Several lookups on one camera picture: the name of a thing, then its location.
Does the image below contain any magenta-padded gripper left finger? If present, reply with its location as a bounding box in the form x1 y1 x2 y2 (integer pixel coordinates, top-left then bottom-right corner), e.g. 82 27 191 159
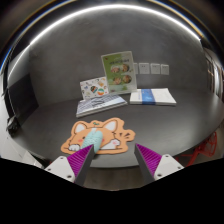
44 143 96 187

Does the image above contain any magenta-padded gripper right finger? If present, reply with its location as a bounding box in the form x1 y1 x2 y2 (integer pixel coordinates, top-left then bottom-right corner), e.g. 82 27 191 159
134 143 185 186

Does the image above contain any mint green computer mouse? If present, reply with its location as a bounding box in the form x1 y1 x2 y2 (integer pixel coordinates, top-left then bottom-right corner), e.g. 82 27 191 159
81 129 104 154

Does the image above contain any orange corgi-shaped mouse pad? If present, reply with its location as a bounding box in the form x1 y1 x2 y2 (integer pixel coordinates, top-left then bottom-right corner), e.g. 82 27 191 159
60 117 137 156

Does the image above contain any white book with blue band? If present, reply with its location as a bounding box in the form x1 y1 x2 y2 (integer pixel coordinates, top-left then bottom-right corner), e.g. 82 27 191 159
129 87 177 107

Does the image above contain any grey striped book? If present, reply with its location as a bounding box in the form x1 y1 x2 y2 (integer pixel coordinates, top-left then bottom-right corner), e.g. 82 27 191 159
75 93 129 119

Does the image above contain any black flat panel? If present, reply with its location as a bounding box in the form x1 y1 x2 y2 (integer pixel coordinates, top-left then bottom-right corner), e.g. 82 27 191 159
6 73 39 118

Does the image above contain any dark framed glass partition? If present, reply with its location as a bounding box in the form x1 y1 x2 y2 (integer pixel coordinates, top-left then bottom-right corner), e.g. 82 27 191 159
203 49 224 101

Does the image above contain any green illustrated booklet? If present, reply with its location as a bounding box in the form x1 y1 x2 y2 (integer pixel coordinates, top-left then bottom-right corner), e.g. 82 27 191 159
100 50 138 95

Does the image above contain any white ceiling light strip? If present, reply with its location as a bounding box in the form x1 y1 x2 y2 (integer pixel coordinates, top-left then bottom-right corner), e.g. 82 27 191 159
1 3 203 75

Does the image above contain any red wire chair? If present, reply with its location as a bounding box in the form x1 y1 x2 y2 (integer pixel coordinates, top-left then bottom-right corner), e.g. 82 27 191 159
179 131 218 167

